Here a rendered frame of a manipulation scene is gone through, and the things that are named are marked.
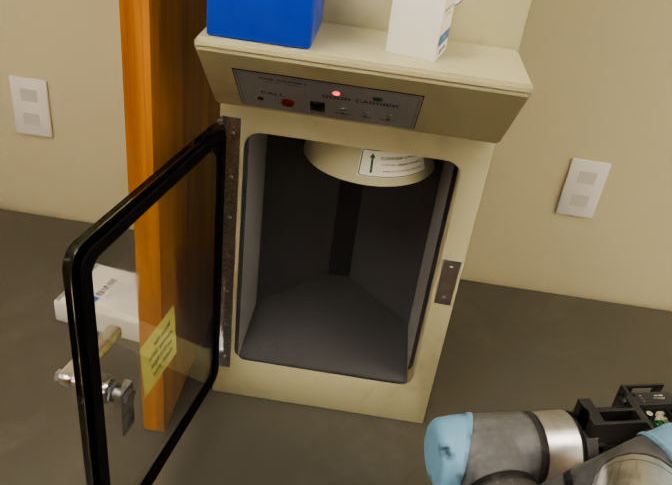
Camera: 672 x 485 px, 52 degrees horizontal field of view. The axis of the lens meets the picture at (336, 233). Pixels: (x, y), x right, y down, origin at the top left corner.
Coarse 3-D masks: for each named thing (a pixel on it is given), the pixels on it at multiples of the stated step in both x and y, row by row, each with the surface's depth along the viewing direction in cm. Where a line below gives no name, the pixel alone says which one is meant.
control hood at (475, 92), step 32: (320, 32) 71; (352, 32) 72; (384, 32) 73; (224, 64) 68; (256, 64) 67; (288, 64) 66; (320, 64) 65; (352, 64) 65; (384, 64) 65; (416, 64) 65; (448, 64) 66; (480, 64) 68; (512, 64) 69; (224, 96) 75; (448, 96) 67; (480, 96) 66; (512, 96) 65; (416, 128) 76; (448, 128) 75; (480, 128) 73
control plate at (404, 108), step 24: (240, 72) 69; (240, 96) 75; (264, 96) 74; (288, 96) 73; (312, 96) 72; (336, 96) 71; (360, 96) 70; (384, 96) 69; (408, 96) 68; (360, 120) 76; (384, 120) 75; (408, 120) 74
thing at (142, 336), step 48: (192, 144) 73; (192, 192) 75; (144, 240) 66; (192, 240) 78; (96, 288) 60; (144, 288) 69; (192, 288) 82; (144, 336) 72; (192, 336) 86; (144, 384) 75; (192, 384) 90; (144, 432) 78
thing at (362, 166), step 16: (304, 144) 92; (320, 144) 88; (336, 144) 86; (320, 160) 87; (336, 160) 86; (352, 160) 85; (368, 160) 85; (384, 160) 85; (400, 160) 85; (416, 160) 87; (432, 160) 91; (336, 176) 86; (352, 176) 85; (368, 176) 85; (384, 176) 85; (400, 176) 86; (416, 176) 87
